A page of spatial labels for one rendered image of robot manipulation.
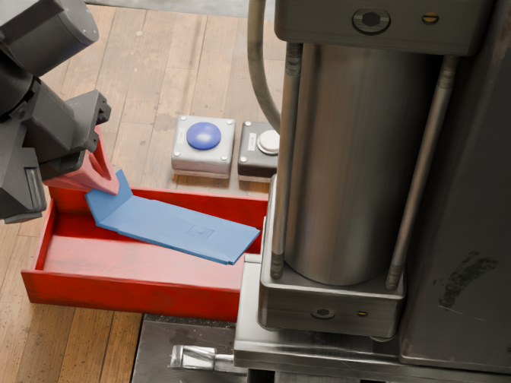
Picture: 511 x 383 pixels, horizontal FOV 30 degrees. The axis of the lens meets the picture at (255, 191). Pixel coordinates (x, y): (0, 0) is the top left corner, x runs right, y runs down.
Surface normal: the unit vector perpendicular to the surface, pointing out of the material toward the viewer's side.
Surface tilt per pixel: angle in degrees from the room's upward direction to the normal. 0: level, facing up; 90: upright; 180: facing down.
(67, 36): 80
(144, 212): 28
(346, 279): 90
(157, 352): 0
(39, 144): 91
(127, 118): 0
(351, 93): 90
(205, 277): 0
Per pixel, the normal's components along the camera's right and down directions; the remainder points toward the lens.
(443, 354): -0.09, 0.79
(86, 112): -0.50, -0.55
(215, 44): 0.03, -0.61
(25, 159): 0.86, -0.24
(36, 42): 0.00, 0.46
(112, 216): 0.11, -0.90
